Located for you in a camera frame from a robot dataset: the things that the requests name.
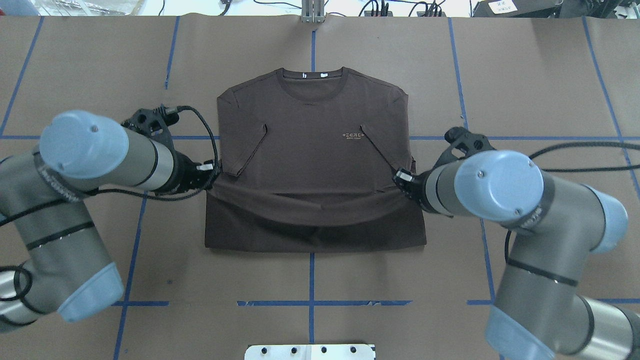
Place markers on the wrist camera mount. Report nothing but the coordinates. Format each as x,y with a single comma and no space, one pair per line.
463,144
154,124

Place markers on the dark brown t-shirt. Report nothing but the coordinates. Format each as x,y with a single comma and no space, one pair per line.
307,161

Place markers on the aluminium frame post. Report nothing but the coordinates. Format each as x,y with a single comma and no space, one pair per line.
313,11

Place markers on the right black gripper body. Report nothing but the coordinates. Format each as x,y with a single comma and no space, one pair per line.
419,188

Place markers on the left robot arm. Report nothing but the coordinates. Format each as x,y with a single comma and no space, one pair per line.
43,192

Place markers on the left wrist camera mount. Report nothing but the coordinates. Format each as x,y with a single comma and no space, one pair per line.
154,124

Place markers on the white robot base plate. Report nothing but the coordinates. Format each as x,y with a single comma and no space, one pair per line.
347,351

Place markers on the brown paper table cover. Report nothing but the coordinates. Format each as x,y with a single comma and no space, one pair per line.
524,83

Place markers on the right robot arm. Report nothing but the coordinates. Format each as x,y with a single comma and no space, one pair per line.
537,312

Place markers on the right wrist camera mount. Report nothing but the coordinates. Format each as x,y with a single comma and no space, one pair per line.
463,144

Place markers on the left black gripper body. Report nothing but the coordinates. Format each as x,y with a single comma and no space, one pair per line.
185,173

